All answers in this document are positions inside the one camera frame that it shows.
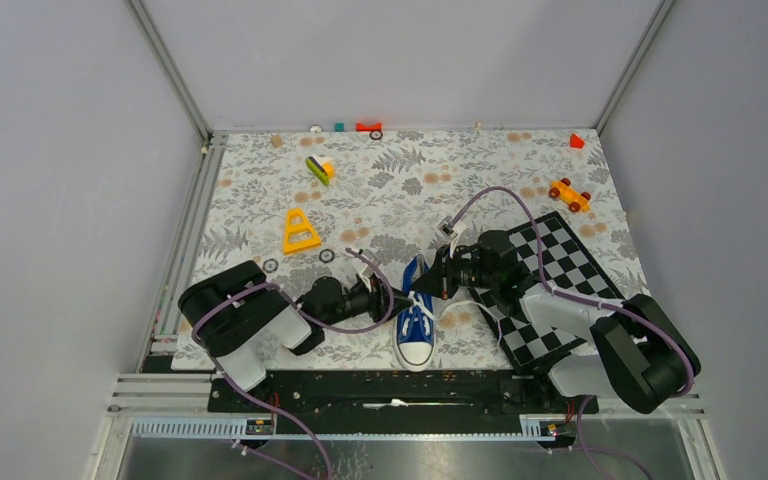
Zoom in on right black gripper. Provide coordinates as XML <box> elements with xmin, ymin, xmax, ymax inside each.
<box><xmin>411</xmin><ymin>243</ymin><xmax>499</xmax><ymax>300</ymax></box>

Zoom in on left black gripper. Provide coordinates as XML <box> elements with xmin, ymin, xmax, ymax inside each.
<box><xmin>320</xmin><ymin>273</ymin><xmax>413</xmax><ymax>328</ymax></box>

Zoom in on white shoelace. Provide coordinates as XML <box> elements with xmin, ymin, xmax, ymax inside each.
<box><xmin>395</xmin><ymin>292</ymin><xmax>503</xmax><ymax>349</ymax></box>

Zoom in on blue canvas sneaker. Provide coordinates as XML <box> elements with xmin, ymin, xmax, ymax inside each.
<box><xmin>393</xmin><ymin>255</ymin><xmax>435</xmax><ymax>372</ymax></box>

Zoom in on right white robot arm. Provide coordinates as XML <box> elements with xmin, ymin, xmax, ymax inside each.
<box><xmin>412</xmin><ymin>227</ymin><xmax>701</xmax><ymax>414</ymax></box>

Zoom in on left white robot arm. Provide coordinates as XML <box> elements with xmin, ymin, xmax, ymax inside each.
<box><xmin>177</xmin><ymin>261</ymin><xmax>413</xmax><ymax>411</ymax></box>

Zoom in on yellow plastic triangle toy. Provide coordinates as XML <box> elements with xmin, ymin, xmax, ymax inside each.
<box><xmin>282</xmin><ymin>208</ymin><xmax>322</xmax><ymax>255</ymax></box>

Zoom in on black white chessboard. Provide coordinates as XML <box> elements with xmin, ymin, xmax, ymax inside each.
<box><xmin>469</xmin><ymin>212</ymin><xmax>623</xmax><ymax>375</ymax></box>

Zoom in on stacked toy bricks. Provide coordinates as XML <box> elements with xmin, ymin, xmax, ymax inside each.
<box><xmin>305</xmin><ymin>155</ymin><xmax>336</xmax><ymax>186</ymax></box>

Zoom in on orange toy car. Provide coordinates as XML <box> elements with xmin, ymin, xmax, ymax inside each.
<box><xmin>548</xmin><ymin>177</ymin><xmax>592</xmax><ymax>213</ymax></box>

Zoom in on red triangular block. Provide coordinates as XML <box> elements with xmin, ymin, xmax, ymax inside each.
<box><xmin>569</xmin><ymin>133</ymin><xmax>586</xmax><ymax>149</ymax></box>

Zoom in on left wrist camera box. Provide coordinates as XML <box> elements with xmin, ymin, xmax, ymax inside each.
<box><xmin>353</xmin><ymin>249</ymin><xmax>380</xmax><ymax>292</ymax></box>

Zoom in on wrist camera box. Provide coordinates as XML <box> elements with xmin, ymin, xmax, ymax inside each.
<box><xmin>353</xmin><ymin>249</ymin><xmax>380</xmax><ymax>292</ymax></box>
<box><xmin>438</xmin><ymin>217</ymin><xmax>467</xmax><ymax>258</ymax></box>

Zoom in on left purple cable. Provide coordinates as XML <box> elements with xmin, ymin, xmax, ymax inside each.
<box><xmin>190</xmin><ymin>248</ymin><xmax>397</xmax><ymax>480</ymax></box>

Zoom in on purple cable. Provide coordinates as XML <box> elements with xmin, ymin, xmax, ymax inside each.
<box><xmin>438</xmin><ymin>186</ymin><xmax>698</xmax><ymax>480</ymax></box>
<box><xmin>190</xmin><ymin>248</ymin><xmax>397</xmax><ymax>480</ymax></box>

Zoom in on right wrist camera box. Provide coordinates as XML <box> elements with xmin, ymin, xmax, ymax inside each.
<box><xmin>438</xmin><ymin>217</ymin><xmax>467</xmax><ymax>258</ymax></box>

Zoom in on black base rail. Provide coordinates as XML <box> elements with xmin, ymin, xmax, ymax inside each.
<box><xmin>207</xmin><ymin>370</ymin><xmax>599</xmax><ymax>436</ymax></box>

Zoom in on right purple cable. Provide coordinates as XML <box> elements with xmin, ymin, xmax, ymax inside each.
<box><xmin>438</xmin><ymin>186</ymin><xmax>698</xmax><ymax>480</ymax></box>

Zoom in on red block at wall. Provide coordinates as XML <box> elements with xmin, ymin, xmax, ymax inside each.
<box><xmin>355</xmin><ymin>122</ymin><xmax>383</xmax><ymax>132</ymax></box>

